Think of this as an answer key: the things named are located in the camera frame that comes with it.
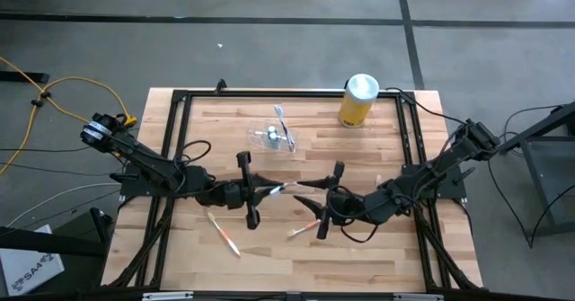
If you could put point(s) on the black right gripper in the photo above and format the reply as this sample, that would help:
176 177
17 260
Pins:
350 206

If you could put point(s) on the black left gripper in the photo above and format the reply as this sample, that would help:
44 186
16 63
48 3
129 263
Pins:
245 195

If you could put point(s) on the orange and white toothbrush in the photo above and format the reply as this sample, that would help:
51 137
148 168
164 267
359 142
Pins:
301 230
223 234

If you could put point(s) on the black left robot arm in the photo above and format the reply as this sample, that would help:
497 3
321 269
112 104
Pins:
148 162

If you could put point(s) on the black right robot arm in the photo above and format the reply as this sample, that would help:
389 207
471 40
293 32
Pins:
431 171

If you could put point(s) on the clear plastic organizer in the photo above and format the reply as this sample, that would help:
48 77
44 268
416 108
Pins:
258 135

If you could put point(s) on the yellow canister with white lid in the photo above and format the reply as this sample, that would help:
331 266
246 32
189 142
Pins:
357 108

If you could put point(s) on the black furniture base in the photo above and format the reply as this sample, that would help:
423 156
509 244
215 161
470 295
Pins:
54 242

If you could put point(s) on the black metal stand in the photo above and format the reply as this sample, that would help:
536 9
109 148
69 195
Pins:
540 188

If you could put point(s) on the black floor bar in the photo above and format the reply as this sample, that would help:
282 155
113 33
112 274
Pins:
22 77

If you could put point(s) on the black aluminium table frame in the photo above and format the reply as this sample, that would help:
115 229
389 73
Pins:
292 94

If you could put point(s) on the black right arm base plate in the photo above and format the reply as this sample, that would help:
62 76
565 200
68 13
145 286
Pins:
453 188

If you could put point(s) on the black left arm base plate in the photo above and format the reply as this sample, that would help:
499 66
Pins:
130 189

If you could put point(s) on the silver edge bracket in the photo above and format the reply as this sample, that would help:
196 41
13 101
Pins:
166 296
418 297

